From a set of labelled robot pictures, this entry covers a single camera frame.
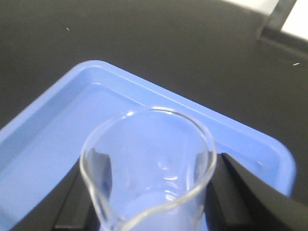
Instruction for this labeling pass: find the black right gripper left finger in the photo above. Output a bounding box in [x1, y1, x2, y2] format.
[54, 149, 114, 231]

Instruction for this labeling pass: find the blue plastic tray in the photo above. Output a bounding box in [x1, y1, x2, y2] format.
[0, 61, 296, 231]

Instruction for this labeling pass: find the clear glass beaker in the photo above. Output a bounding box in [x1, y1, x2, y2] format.
[80, 107, 217, 231]

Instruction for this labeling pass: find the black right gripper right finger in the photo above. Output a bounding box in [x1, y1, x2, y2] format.
[205, 153, 308, 231]

